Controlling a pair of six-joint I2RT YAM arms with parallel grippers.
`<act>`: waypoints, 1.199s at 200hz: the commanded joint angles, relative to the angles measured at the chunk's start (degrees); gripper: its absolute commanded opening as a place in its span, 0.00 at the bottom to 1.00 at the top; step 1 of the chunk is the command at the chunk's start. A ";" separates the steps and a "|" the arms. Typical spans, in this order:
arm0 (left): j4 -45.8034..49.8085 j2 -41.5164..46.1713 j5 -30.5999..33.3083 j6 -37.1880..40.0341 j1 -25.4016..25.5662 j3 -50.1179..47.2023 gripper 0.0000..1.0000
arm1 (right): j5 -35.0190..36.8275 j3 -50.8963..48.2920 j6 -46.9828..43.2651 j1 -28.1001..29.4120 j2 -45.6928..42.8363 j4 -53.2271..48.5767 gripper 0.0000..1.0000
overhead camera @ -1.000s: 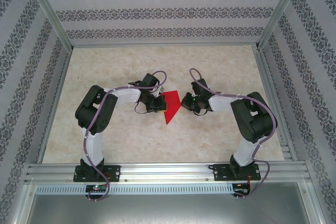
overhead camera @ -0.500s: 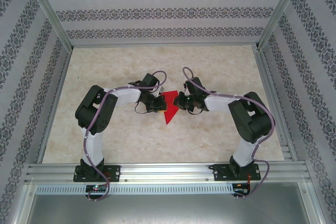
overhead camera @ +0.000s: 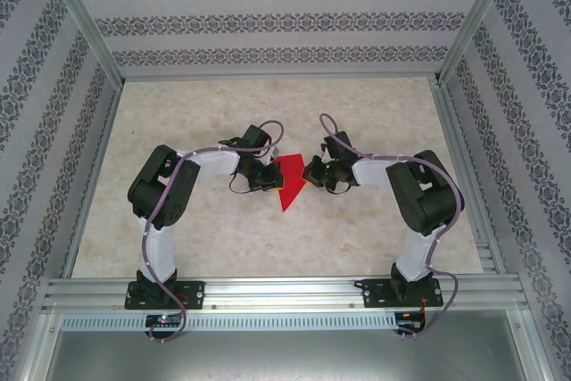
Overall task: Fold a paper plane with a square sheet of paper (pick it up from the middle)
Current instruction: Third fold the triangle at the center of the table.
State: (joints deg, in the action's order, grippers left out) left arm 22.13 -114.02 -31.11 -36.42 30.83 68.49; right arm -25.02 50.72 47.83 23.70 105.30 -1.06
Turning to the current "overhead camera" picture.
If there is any red paper sheet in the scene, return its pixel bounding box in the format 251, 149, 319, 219
274, 153, 308, 213

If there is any small black controller board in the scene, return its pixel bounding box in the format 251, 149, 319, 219
396, 311, 427, 327
145, 314, 182, 327

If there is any thin black cable loop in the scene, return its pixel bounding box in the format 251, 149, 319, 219
229, 173, 255, 195
327, 178, 358, 195

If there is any short aluminium cross rail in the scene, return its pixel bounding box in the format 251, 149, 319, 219
116, 69, 443, 83

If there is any long aluminium mounting rail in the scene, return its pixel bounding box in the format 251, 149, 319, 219
42, 277, 530, 311

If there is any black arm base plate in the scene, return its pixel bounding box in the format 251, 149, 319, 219
126, 280, 206, 311
363, 277, 443, 310

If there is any aluminium side rail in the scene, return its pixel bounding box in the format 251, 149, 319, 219
430, 77, 509, 277
44, 79, 126, 279

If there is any slotted grey cable duct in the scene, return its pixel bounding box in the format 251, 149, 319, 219
60, 311, 429, 331

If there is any aluminium frame post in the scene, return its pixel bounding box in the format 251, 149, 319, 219
434, 0, 521, 86
37, 0, 125, 86

